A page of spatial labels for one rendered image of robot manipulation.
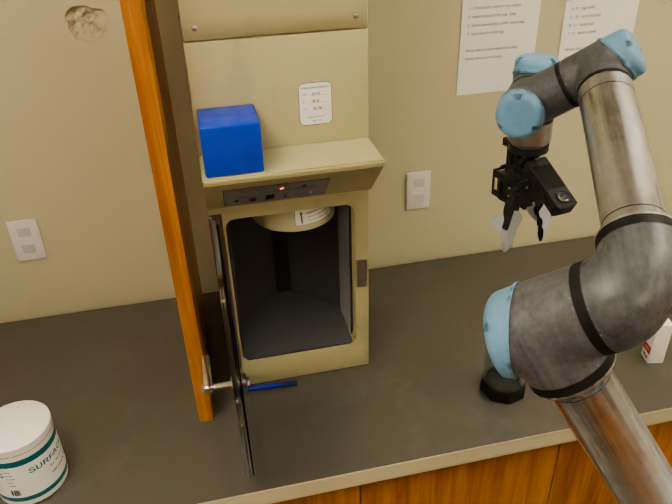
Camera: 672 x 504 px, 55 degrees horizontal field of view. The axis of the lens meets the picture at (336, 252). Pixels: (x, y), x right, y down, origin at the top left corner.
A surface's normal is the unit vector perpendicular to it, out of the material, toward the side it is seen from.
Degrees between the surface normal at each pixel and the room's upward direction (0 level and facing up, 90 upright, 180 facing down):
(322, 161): 0
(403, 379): 0
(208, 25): 90
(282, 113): 90
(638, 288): 52
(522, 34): 90
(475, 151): 90
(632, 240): 32
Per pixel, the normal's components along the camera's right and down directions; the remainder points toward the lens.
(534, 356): -0.40, 0.50
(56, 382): -0.03, -0.85
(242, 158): 0.22, 0.50
